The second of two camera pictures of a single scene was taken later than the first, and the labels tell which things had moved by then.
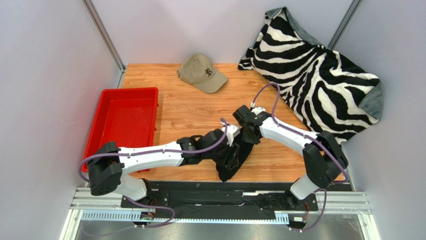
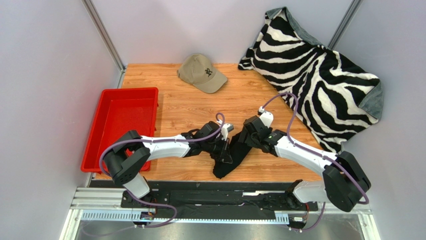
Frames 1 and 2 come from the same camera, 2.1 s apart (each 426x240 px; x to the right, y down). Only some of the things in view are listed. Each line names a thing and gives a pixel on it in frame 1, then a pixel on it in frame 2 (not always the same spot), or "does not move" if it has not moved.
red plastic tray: [126, 116] does not move
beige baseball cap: [199, 70] does not move
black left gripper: [231, 160] -> [224, 155]
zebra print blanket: [333, 94] does not move
